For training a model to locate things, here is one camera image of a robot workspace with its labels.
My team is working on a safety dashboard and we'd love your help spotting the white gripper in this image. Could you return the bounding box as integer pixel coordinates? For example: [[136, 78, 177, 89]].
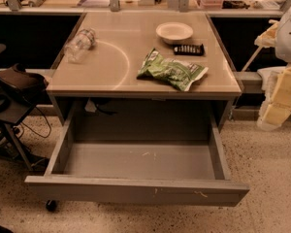
[[257, 64, 291, 131]]

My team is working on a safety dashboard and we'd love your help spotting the green jalapeno chip bag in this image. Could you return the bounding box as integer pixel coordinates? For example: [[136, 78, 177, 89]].
[[137, 49, 209, 91]]

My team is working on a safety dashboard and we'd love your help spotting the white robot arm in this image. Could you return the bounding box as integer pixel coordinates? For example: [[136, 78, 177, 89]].
[[254, 7, 291, 131]]

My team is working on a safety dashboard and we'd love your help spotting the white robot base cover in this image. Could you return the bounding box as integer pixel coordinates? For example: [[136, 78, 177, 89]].
[[257, 66, 285, 91]]

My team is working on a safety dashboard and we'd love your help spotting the grey open top drawer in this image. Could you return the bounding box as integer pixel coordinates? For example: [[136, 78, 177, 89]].
[[25, 101, 249, 206]]

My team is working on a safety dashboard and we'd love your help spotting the black bag on stand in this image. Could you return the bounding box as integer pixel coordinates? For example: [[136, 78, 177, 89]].
[[0, 64, 48, 100]]

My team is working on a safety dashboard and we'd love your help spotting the white stick tool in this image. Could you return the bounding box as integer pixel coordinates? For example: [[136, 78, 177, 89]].
[[242, 19, 279, 72]]

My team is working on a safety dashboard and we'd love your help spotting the white ceramic bowl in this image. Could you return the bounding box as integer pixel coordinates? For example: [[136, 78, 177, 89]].
[[156, 22, 193, 45]]

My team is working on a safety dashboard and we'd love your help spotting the grey cabinet table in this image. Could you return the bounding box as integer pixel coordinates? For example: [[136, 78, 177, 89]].
[[48, 11, 242, 121]]

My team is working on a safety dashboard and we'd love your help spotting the clear plastic water bottle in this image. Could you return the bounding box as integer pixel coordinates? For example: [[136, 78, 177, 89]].
[[64, 28, 96, 63]]

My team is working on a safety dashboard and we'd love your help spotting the black caster wheel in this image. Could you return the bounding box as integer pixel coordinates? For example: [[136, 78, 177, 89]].
[[46, 200, 57, 213]]

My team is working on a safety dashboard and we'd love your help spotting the black side stand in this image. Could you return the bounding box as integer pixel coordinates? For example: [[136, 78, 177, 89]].
[[0, 86, 49, 171]]

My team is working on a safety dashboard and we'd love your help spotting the black floor cable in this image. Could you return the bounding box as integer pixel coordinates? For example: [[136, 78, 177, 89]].
[[20, 106, 52, 139]]

